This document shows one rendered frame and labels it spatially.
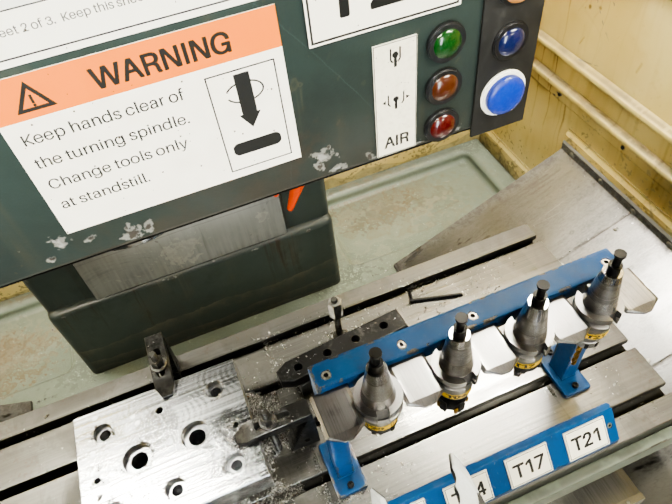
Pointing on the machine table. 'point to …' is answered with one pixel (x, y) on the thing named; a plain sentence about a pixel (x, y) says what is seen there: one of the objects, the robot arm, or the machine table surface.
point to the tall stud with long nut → (336, 314)
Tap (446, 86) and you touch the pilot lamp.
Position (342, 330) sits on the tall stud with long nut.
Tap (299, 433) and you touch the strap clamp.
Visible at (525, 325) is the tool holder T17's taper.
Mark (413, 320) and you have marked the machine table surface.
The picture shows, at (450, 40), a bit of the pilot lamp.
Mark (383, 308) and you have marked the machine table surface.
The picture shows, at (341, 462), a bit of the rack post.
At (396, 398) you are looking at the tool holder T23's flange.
